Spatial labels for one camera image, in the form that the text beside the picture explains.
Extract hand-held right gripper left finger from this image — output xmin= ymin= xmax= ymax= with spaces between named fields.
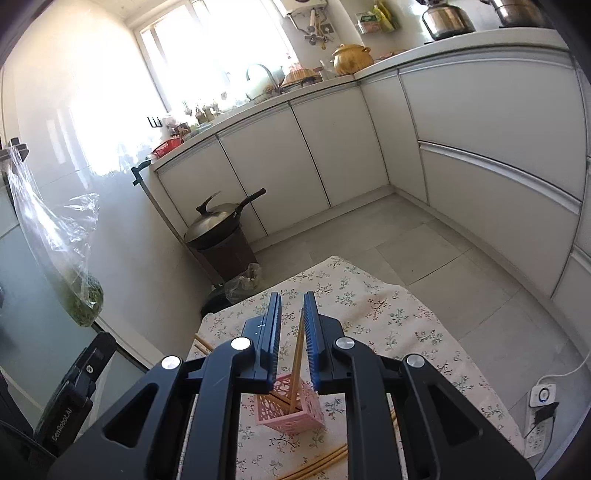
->
xmin=48 ymin=292 xmax=283 ymax=480

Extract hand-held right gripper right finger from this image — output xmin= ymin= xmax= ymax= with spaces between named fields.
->
xmin=302 ymin=291 xmax=536 ymax=480

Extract pink perforated utensil holder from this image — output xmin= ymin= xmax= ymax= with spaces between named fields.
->
xmin=255 ymin=374 xmax=327 ymax=437

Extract pile of bamboo chopsticks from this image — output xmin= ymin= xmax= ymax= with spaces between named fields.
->
xmin=277 ymin=407 xmax=399 ymax=480

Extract clear plastic bag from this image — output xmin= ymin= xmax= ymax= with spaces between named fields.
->
xmin=223 ymin=263 xmax=264 ymax=303

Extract black pan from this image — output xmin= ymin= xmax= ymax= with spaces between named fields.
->
xmin=200 ymin=285 xmax=232 ymax=318

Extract floral tablecloth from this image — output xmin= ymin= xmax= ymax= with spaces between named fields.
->
xmin=185 ymin=255 xmax=527 ymax=480

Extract dark brown bin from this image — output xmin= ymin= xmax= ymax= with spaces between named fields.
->
xmin=196 ymin=231 xmax=257 ymax=282

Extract hanging bag of greens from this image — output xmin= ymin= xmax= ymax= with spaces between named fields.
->
xmin=7 ymin=143 xmax=105 ymax=328

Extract frosted glass sliding door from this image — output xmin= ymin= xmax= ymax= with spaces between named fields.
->
xmin=0 ymin=138 xmax=153 ymax=462

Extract steel wok lid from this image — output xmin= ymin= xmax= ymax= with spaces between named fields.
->
xmin=185 ymin=191 xmax=243 ymax=243

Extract black metal stand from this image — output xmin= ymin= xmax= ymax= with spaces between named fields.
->
xmin=130 ymin=159 xmax=220 ymax=287

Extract red plastic basket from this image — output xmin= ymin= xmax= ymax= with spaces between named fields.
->
xmin=151 ymin=137 xmax=184 ymax=158

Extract white smart plug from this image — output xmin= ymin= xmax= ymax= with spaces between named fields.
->
xmin=529 ymin=382 xmax=557 ymax=409

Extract white power strip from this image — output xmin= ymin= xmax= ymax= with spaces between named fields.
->
xmin=522 ymin=406 xmax=555 ymax=457

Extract cluster of small bottles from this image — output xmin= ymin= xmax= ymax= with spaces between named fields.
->
xmin=182 ymin=99 xmax=218 ymax=125

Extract black door hook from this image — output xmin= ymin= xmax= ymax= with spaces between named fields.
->
xmin=0 ymin=137 xmax=29 ymax=162

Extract wicker basket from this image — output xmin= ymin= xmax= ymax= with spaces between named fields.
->
xmin=279 ymin=67 xmax=321 ymax=88

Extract kitchen faucet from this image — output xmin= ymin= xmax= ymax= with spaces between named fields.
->
xmin=245 ymin=64 xmax=282 ymax=100

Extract yellow clay pot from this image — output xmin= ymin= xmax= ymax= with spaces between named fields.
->
xmin=331 ymin=44 xmax=374 ymax=77

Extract white kitchen base cabinets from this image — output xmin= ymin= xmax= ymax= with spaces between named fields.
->
xmin=152 ymin=25 xmax=591 ymax=315

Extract kitchen window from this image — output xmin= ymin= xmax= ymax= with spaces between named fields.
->
xmin=134 ymin=0 xmax=296 ymax=116

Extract white water heater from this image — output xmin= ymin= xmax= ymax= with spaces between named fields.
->
xmin=277 ymin=0 xmax=329 ymax=14

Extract steel kettle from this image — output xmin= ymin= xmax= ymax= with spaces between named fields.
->
xmin=416 ymin=0 xmax=476 ymax=42

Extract steel cooking pot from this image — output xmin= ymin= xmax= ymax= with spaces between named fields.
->
xmin=480 ymin=0 xmax=548 ymax=28

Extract black wok with handle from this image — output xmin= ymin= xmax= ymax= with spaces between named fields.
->
xmin=185 ymin=188 xmax=267 ymax=252

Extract white cable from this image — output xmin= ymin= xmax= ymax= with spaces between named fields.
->
xmin=549 ymin=355 xmax=587 ymax=384

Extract wall socket with pipes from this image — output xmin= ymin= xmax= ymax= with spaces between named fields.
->
xmin=295 ymin=9 xmax=335 ymax=51

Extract wall rack with packets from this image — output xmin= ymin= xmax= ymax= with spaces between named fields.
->
xmin=355 ymin=2 xmax=399 ymax=35

